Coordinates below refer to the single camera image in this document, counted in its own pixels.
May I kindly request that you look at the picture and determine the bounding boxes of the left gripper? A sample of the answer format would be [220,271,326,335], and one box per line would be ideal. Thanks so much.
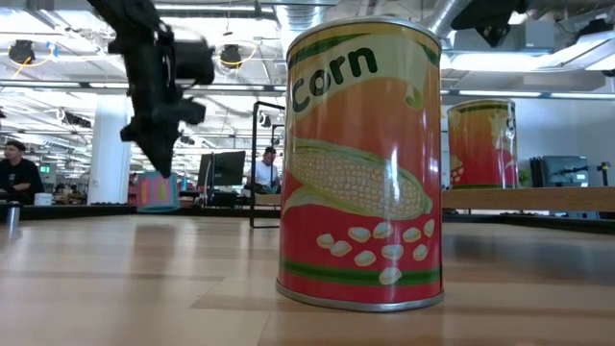
[120,33,208,179]

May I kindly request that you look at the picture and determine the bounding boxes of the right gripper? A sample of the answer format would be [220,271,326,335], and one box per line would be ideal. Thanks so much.
[450,0,529,48]

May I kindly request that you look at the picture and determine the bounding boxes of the pink and teal can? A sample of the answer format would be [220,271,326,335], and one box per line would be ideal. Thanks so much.
[135,171,180,213]

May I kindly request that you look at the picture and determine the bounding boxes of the corn can with cob print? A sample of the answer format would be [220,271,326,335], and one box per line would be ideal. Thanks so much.
[446,98,520,190]

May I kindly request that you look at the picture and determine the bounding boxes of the large corn can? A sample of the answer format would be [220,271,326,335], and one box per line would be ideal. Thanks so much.
[276,16,445,313]

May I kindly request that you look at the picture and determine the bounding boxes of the wooden shelf board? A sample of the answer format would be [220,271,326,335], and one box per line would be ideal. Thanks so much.
[254,185,615,213]

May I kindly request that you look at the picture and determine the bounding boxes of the white pillar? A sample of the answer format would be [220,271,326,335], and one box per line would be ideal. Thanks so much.
[87,94,133,206]

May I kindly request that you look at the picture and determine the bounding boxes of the black computer monitor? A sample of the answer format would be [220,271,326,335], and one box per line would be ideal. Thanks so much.
[197,150,247,208]

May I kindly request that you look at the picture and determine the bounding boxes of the person at desk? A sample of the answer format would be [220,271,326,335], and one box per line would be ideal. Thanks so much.
[247,146,283,194]

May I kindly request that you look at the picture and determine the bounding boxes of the person seated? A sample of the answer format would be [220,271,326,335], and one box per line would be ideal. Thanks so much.
[0,139,45,206]

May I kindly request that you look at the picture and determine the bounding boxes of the grey equipment box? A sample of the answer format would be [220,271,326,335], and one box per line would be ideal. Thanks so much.
[528,155,591,188]

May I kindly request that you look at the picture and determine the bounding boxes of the black stand with knob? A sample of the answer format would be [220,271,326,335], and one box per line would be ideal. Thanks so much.
[595,161,612,187]

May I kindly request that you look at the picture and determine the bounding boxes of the black metal shelf frame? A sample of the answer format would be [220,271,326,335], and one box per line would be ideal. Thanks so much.
[249,100,285,230]

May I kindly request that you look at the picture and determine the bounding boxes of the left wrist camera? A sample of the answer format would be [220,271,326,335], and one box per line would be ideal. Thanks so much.
[172,37,216,87]

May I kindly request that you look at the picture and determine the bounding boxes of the black hanging cord reel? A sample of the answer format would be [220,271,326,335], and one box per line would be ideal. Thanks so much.
[219,43,243,70]
[8,38,36,64]

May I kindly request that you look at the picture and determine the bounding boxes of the ceiling light rail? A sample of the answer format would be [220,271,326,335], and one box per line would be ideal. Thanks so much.
[0,80,615,100]

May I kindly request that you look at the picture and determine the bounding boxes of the short metal post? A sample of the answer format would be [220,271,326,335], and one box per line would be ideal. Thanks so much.
[5,201,21,228]

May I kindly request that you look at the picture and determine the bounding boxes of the silver ribbed ventilation duct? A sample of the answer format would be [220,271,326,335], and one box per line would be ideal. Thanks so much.
[274,4,337,49]

